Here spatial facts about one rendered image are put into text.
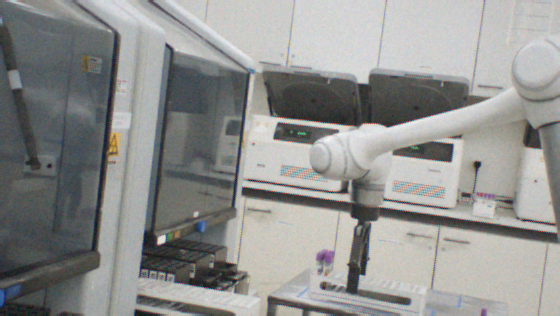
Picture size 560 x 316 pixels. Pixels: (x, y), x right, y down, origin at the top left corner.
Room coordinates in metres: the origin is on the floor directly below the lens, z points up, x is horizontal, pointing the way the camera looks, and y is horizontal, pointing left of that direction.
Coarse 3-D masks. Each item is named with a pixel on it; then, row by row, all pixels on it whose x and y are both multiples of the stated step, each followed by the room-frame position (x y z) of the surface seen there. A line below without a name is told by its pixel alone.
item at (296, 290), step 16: (304, 272) 2.29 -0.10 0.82; (288, 288) 2.05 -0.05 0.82; (304, 288) 2.08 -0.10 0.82; (272, 304) 1.95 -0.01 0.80; (288, 304) 1.93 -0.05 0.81; (304, 304) 1.92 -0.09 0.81; (320, 304) 1.92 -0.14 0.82; (336, 304) 1.94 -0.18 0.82; (432, 304) 2.08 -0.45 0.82; (448, 304) 2.10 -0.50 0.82; (464, 304) 2.13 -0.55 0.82; (480, 304) 2.16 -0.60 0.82; (496, 304) 2.18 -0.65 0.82
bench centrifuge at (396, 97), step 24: (384, 72) 4.09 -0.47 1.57; (408, 72) 4.06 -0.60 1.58; (384, 96) 4.22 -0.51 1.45; (408, 96) 4.18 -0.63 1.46; (432, 96) 4.14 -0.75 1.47; (456, 96) 4.10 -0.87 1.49; (384, 120) 4.40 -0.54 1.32; (408, 120) 4.34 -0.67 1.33; (432, 144) 3.91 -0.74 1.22; (456, 144) 3.90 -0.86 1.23; (408, 168) 3.89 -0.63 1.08; (432, 168) 3.86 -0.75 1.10; (456, 168) 3.84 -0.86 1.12; (408, 192) 3.89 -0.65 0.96; (432, 192) 3.86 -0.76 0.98; (456, 192) 3.85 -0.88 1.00
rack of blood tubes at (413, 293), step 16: (336, 272) 2.04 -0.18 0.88; (320, 288) 1.97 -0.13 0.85; (336, 288) 2.01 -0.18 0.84; (368, 288) 1.94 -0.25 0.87; (384, 288) 1.93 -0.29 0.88; (400, 288) 1.94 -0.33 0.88; (416, 288) 1.97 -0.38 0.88; (352, 304) 1.95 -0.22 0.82; (368, 304) 1.94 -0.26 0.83; (384, 304) 1.93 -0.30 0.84; (400, 304) 2.01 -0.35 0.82; (416, 304) 1.91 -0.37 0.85
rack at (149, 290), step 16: (144, 288) 1.69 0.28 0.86; (160, 288) 1.72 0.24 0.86; (176, 288) 1.73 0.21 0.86; (192, 288) 1.75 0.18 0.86; (144, 304) 1.70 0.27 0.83; (160, 304) 1.72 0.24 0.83; (176, 304) 1.73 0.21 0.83; (192, 304) 1.76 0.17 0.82; (208, 304) 1.65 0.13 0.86; (224, 304) 1.64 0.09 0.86; (240, 304) 1.65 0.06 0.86; (256, 304) 1.69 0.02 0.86
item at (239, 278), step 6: (234, 270) 2.17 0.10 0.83; (240, 270) 2.22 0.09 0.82; (228, 276) 2.19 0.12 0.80; (234, 276) 2.13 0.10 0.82; (240, 276) 2.15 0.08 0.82; (246, 276) 2.20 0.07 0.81; (234, 282) 2.11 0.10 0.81; (240, 282) 2.13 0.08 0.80; (246, 282) 2.19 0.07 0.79; (240, 288) 2.14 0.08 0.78; (246, 288) 2.20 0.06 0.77; (246, 294) 2.21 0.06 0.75
